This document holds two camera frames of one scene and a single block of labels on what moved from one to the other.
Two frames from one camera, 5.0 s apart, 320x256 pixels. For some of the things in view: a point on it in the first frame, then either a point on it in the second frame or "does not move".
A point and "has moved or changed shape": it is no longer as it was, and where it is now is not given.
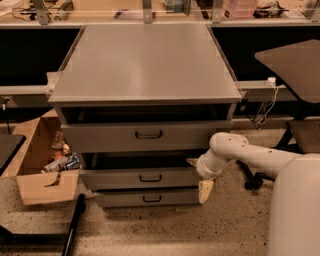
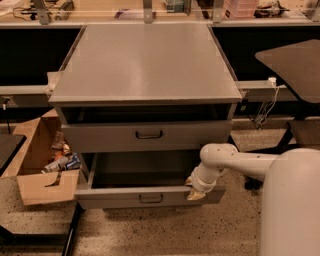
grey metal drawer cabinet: (138, 102) does not move
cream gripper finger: (192, 161) to (189, 181)
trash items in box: (64, 158) does not move
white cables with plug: (268, 103) does not move
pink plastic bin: (239, 9) does not move
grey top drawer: (142, 137) does not move
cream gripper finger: (204, 189) to (195, 195)
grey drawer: (140, 178) has moved or changed shape
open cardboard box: (35, 152) does not move
